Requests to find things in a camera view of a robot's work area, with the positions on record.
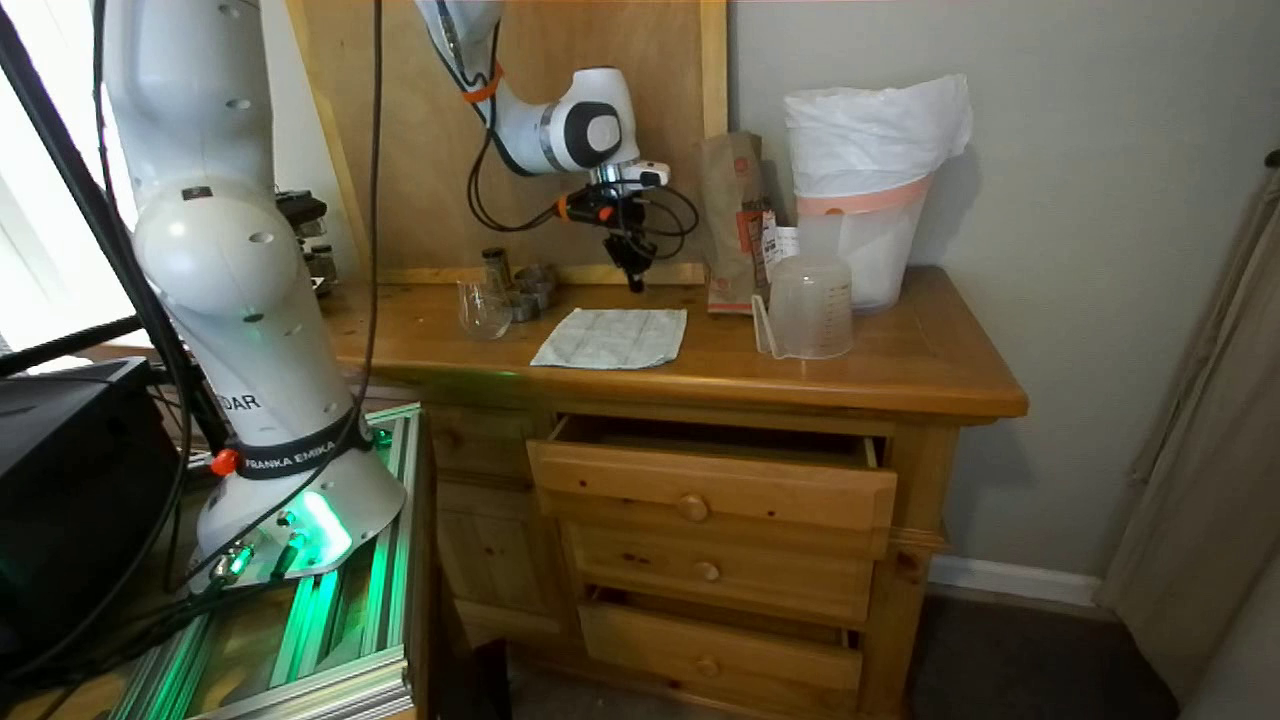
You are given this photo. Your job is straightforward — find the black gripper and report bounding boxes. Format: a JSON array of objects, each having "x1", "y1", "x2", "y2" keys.
[{"x1": 594, "y1": 179, "x2": 669, "y2": 297}]

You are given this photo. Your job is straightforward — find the white cloth napkin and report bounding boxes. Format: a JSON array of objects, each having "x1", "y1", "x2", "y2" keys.
[{"x1": 530, "y1": 305, "x2": 694, "y2": 377}]

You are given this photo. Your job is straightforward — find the red and white snack packet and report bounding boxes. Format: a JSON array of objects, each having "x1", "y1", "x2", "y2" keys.
[{"x1": 736, "y1": 202, "x2": 810, "y2": 297}]

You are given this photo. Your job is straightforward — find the glass spice jar dark lid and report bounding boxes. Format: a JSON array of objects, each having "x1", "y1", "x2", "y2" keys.
[{"x1": 482, "y1": 242, "x2": 520, "y2": 293}]

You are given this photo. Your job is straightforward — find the translucent plastic measuring jug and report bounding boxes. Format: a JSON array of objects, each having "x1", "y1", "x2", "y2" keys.
[{"x1": 748, "y1": 253, "x2": 856, "y2": 365}]

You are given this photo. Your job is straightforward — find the wooden dresser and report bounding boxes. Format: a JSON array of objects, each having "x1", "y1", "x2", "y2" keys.
[{"x1": 317, "y1": 260, "x2": 1033, "y2": 720}]

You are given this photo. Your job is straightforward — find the wooden drawer pulled open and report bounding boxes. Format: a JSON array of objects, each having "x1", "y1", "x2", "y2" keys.
[{"x1": 524, "y1": 413, "x2": 900, "y2": 536}]

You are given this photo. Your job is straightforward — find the white waste bin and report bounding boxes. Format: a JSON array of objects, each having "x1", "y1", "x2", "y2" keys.
[{"x1": 795, "y1": 175, "x2": 937, "y2": 313}]

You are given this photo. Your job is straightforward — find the wooden back board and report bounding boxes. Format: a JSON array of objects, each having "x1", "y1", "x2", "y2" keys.
[{"x1": 283, "y1": 0, "x2": 736, "y2": 293}]

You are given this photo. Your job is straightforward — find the white plastic bin liner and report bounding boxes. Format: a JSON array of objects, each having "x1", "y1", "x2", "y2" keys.
[{"x1": 782, "y1": 70, "x2": 976, "y2": 202}]

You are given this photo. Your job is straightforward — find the wooden closed shallow drawer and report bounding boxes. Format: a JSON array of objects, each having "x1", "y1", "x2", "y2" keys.
[{"x1": 556, "y1": 516, "x2": 885, "y2": 629}]

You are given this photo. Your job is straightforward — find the wooden lowest drawer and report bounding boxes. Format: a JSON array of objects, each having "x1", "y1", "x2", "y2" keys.
[{"x1": 576, "y1": 590, "x2": 867, "y2": 716}]

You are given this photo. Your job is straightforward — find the white baseboard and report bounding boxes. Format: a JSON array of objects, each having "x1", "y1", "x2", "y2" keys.
[{"x1": 929, "y1": 550, "x2": 1111, "y2": 621}]

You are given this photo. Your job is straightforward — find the beige curtain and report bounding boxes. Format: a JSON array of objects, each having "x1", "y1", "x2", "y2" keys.
[{"x1": 1095, "y1": 156, "x2": 1280, "y2": 703}]

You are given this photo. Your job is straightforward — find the black box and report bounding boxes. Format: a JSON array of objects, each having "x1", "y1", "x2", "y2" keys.
[{"x1": 0, "y1": 354, "x2": 185, "y2": 672}]

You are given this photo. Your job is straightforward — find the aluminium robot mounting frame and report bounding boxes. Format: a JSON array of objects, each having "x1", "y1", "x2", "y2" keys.
[{"x1": 112, "y1": 396, "x2": 434, "y2": 720}]

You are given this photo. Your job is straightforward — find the black base cables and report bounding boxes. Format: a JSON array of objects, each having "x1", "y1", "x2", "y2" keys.
[{"x1": 0, "y1": 396, "x2": 253, "y2": 703}]

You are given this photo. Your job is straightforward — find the black horizontal rail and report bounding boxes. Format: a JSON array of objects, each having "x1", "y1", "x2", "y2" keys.
[{"x1": 0, "y1": 316, "x2": 152, "y2": 379}]

